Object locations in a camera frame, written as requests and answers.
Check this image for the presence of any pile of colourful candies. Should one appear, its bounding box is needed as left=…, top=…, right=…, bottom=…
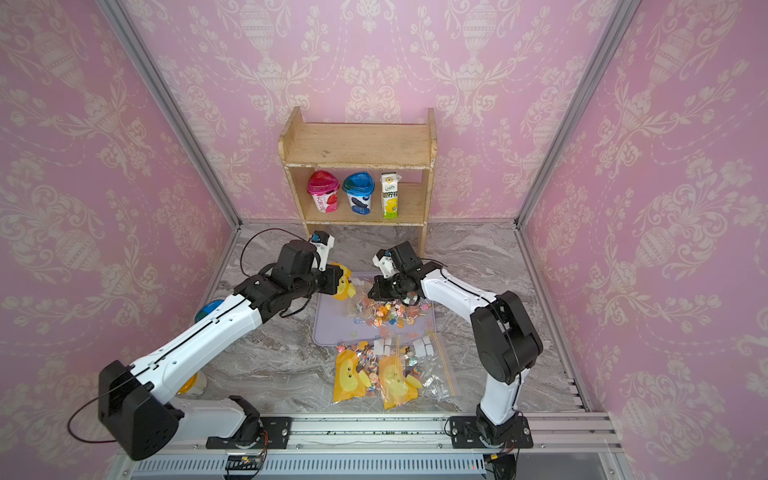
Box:
left=348, top=298, right=433, bottom=329

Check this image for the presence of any ziploc candy bag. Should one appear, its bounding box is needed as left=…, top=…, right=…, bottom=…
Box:
left=374, top=331, right=460, bottom=410
left=333, top=263, right=373, bottom=302
left=333, top=341, right=380, bottom=403

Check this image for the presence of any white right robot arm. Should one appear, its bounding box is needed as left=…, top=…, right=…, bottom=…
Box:
left=368, top=242, right=544, bottom=445

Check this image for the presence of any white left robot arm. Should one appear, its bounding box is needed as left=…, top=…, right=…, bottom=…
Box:
left=97, top=231, right=343, bottom=461

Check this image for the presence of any lavender plastic tray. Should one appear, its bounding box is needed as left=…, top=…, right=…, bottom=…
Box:
left=313, top=272, right=435, bottom=346

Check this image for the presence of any blue lid cup on table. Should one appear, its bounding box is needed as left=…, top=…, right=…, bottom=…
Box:
left=194, top=299, right=224, bottom=323

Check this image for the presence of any pink lid yogurt cup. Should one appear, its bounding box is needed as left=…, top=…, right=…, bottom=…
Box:
left=307, top=170, right=340, bottom=214

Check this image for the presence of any green white juice carton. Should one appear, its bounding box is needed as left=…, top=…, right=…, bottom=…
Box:
left=381, top=172, right=402, bottom=219

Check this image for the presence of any blue lid yogurt cup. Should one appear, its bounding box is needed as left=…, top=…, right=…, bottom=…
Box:
left=342, top=172, right=375, bottom=215

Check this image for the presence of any wooden shelf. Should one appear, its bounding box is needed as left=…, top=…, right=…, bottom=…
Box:
left=278, top=106, right=438, bottom=253

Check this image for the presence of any orange lid cup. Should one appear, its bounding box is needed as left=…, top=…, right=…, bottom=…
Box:
left=177, top=371, right=208, bottom=398

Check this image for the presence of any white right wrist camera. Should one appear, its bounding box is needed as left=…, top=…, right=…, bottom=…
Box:
left=372, top=249, right=397, bottom=279

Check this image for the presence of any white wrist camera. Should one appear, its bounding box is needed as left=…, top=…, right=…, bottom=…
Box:
left=309, top=230, right=335, bottom=271
left=372, top=249, right=397, bottom=279

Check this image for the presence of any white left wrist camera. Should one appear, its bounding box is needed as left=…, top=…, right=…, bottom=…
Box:
left=309, top=230, right=335, bottom=271

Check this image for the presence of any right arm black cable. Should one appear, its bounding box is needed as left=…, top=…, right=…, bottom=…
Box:
left=419, top=257, right=529, bottom=397

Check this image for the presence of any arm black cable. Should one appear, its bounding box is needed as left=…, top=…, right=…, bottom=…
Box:
left=419, top=257, right=529, bottom=397
left=238, top=226, right=307, bottom=278

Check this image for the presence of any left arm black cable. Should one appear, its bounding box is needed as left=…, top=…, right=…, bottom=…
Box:
left=238, top=226, right=307, bottom=278

